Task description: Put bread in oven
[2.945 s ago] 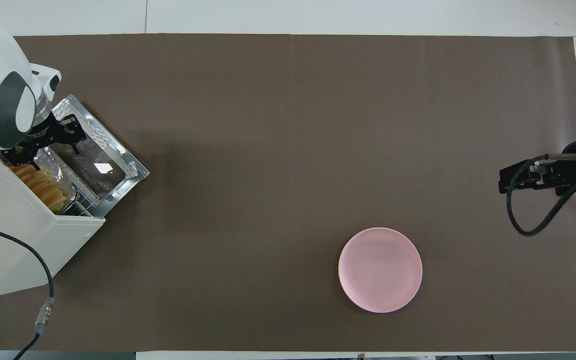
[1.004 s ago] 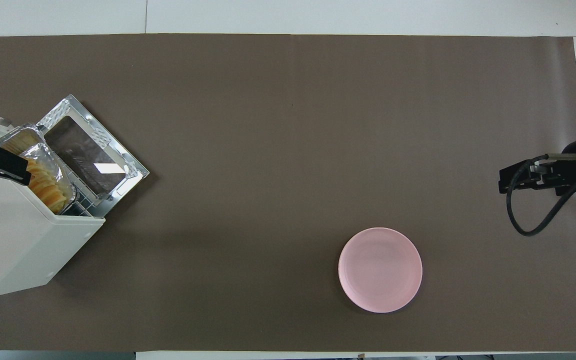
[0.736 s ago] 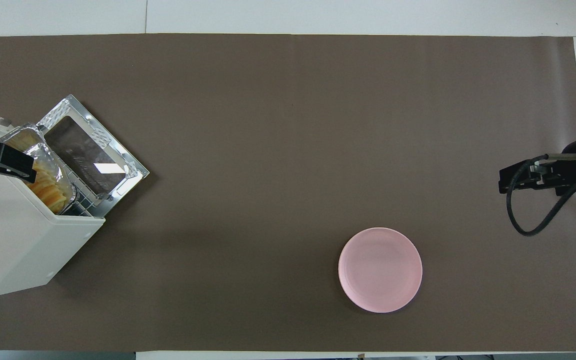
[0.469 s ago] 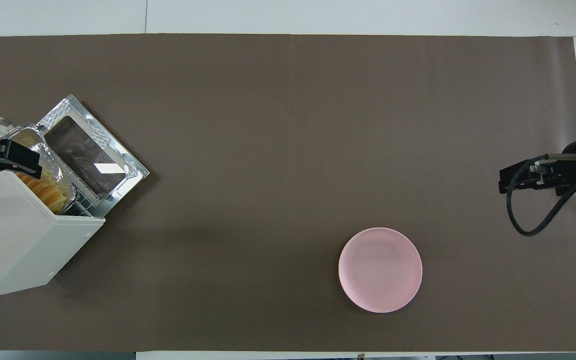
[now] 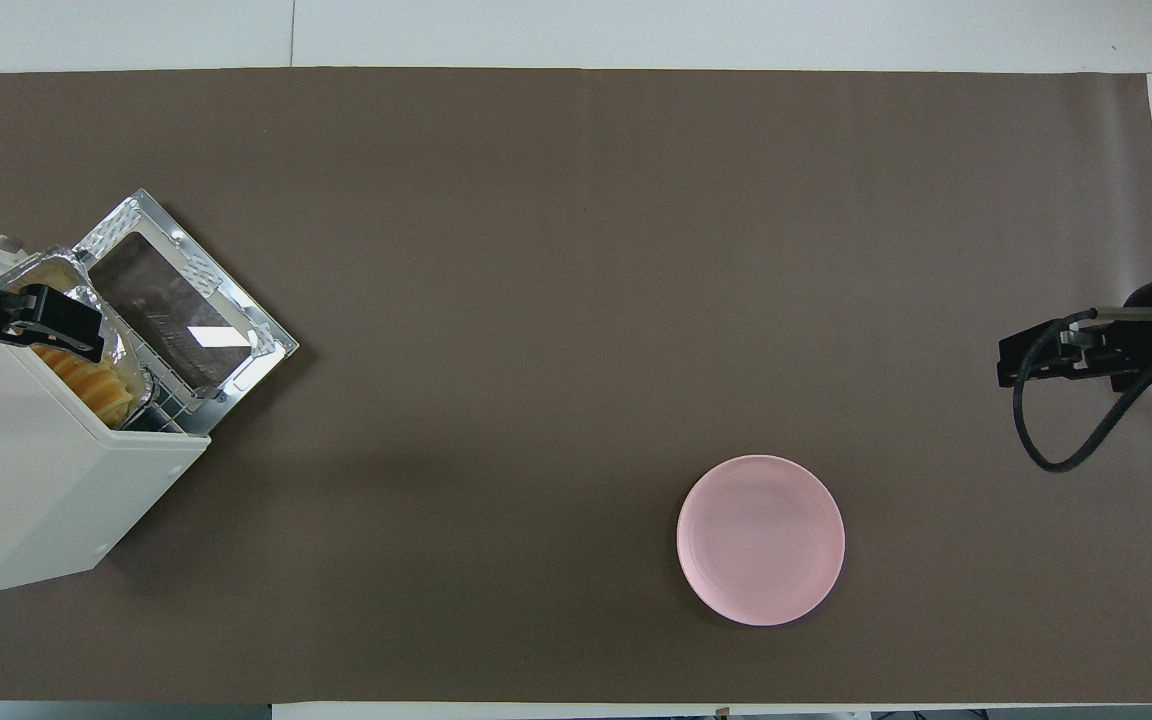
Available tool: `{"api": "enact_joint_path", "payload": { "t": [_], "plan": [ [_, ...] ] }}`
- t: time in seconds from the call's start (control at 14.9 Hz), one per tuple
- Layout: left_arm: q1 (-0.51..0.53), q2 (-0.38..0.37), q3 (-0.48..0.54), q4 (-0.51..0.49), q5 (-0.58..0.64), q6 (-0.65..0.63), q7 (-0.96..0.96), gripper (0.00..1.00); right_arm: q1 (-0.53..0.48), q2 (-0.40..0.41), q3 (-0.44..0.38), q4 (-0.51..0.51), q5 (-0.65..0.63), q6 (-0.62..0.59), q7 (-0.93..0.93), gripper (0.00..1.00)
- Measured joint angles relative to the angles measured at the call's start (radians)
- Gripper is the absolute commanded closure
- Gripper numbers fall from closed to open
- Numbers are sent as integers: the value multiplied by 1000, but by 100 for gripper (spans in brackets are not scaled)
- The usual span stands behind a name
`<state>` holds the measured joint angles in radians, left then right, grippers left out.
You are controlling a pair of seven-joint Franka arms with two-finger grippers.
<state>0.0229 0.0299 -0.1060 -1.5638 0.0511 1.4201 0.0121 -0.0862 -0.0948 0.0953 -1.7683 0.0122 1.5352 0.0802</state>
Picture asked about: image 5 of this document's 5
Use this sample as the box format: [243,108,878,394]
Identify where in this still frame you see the white toaster oven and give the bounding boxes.
[0,220,213,599]

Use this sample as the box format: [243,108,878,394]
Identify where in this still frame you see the chrome glass oven door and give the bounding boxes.
[74,188,300,437]

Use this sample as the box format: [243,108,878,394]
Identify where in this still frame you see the brown table mat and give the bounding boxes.
[0,67,1152,705]

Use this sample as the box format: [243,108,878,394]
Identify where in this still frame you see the aluminium foil tray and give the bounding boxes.
[0,245,157,431]

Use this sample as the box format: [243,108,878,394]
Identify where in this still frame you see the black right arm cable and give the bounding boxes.
[1012,308,1152,475]

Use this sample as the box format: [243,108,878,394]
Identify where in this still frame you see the orange striped bread roll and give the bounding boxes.
[31,262,137,428]

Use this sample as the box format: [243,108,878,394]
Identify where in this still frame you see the oven wire rack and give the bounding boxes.
[116,330,199,434]

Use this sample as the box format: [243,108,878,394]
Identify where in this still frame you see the pink round plate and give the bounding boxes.
[676,455,847,628]

